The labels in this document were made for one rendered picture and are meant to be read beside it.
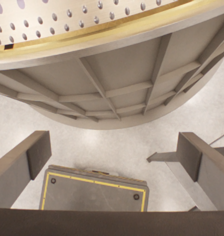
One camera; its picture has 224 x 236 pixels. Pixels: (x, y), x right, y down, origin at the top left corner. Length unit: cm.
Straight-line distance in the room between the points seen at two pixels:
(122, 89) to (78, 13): 41
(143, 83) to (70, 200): 88
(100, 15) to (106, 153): 123
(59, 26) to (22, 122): 149
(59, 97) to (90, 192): 68
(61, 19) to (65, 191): 106
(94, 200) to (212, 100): 118
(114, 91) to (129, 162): 87
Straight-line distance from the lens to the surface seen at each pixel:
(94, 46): 30
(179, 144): 17
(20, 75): 52
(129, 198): 114
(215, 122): 156
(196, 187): 120
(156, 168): 143
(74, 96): 69
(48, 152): 17
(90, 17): 30
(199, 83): 155
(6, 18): 34
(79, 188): 118
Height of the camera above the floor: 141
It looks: 79 degrees down
